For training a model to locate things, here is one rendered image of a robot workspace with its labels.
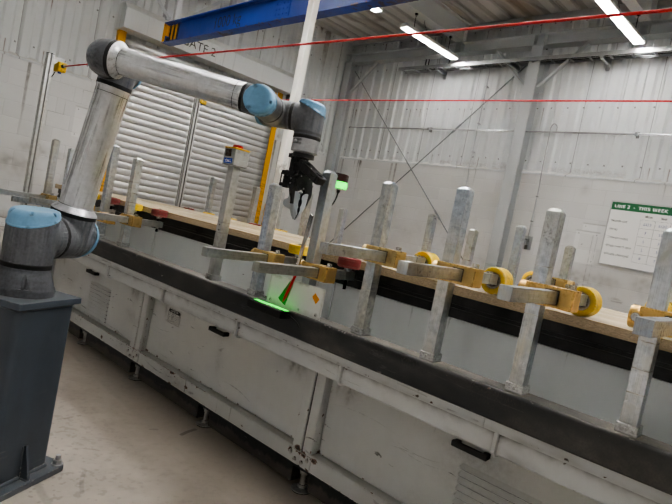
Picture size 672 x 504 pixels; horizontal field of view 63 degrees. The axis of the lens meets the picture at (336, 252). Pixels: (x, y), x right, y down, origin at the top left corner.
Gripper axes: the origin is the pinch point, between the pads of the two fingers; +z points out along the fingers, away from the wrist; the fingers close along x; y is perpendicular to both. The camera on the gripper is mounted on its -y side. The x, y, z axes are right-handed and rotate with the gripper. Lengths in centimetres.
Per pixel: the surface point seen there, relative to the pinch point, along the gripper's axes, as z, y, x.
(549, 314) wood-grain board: 12, -76, -26
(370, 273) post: 12.3, -29.5, -6.1
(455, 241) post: -2, -55, -6
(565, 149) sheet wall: -181, 205, -738
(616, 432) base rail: 31, -102, -5
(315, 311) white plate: 28.6, -11.5, -5.4
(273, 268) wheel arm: 16.4, -9.3, 14.0
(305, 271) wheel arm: 16.4, -9.3, 0.4
